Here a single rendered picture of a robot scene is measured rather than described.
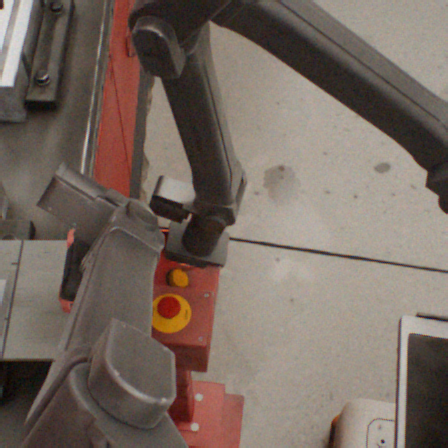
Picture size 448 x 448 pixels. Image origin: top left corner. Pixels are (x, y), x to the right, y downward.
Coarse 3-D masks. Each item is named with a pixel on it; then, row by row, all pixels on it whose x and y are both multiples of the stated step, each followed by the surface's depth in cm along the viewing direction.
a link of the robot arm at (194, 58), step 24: (144, 24) 63; (168, 24) 64; (144, 48) 65; (168, 48) 64; (192, 48) 68; (144, 72) 69; (168, 72) 68; (192, 72) 71; (216, 72) 77; (168, 96) 77; (192, 96) 75; (216, 96) 78; (192, 120) 80; (216, 120) 81; (192, 144) 85; (216, 144) 84; (192, 168) 90; (216, 168) 88; (240, 168) 95; (216, 192) 93; (240, 192) 99
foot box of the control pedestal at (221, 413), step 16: (192, 384) 178; (208, 384) 178; (224, 384) 178; (208, 400) 176; (224, 400) 186; (240, 400) 187; (208, 416) 173; (224, 416) 185; (240, 416) 185; (192, 432) 171; (208, 432) 171; (224, 432) 182; (240, 432) 182
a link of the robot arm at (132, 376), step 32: (128, 224) 66; (96, 256) 59; (128, 256) 59; (96, 288) 49; (128, 288) 52; (96, 320) 43; (128, 320) 46; (64, 352) 40; (96, 352) 35; (128, 352) 34; (160, 352) 36; (96, 384) 31; (128, 384) 31; (160, 384) 33; (32, 416) 37; (128, 416) 31; (160, 416) 32
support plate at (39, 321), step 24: (0, 240) 98; (24, 240) 98; (48, 240) 98; (0, 264) 96; (24, 264) 96; (48, 264) 96; (24, 288) 94; (48, 288) 94; (24, 312) 92; (48, 312) 92; (24, 336) 90; (48, 336) 90; (0, 360) 88; (24, 360) 89; (48, 360) 89
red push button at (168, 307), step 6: (162, 300) 114; (168, 300) 114; (174, 300) 114; (162, 306) 114; (168, 306) 114; (174, 306) 114; (180, 306) 114; (162, 312) 113; (168, 312) 113; (174, 312) 113; (168, 318) 115
